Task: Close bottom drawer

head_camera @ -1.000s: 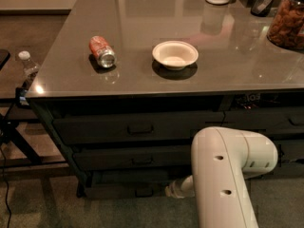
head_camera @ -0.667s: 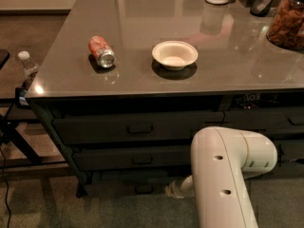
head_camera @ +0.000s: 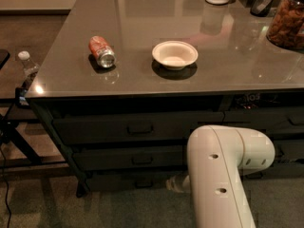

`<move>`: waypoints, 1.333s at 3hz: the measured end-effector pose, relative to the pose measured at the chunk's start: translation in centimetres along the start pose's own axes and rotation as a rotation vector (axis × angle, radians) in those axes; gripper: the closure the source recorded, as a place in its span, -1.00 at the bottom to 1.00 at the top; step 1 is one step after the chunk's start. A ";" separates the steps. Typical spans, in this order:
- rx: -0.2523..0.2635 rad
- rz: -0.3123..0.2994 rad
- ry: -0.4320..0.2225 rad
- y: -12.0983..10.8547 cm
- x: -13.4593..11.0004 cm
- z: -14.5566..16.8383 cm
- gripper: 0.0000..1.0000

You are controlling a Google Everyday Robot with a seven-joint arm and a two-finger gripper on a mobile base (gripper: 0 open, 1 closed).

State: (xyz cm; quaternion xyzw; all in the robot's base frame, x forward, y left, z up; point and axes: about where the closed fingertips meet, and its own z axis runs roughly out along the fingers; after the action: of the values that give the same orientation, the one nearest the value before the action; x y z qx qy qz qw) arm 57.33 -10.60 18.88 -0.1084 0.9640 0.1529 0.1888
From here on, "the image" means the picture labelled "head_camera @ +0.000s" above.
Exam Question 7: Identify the black cable on floor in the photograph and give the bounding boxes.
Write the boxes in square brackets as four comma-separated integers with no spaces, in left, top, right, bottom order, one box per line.
[0,142,13,228]

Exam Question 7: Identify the dark cabinet frame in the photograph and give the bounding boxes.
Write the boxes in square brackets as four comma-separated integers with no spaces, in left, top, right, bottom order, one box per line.
[31,90,304,196]

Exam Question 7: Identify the white bowl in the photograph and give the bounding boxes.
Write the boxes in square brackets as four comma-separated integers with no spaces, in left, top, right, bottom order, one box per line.
[152,41,199,70]

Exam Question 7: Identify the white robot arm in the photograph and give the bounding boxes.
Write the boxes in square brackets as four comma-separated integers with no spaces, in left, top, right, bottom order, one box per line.
[166,125,275,228]

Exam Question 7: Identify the black object on counter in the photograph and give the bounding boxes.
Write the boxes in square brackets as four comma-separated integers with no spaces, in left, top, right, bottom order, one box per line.
[250,0,273,17]

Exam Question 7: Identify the snack jar with black lid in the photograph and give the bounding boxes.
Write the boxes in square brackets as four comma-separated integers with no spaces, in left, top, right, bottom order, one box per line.
[266,0,304,50]

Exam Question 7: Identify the orange soda can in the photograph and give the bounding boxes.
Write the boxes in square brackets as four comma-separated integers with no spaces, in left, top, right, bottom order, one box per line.
[88,36,116,68]

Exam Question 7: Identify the black side table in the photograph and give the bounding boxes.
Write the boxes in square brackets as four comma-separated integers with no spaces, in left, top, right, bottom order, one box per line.
[0,48,66,167]

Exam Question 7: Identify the clear plastic water bottle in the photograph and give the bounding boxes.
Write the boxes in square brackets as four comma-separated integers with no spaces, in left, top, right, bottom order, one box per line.
[18,50,40,81]

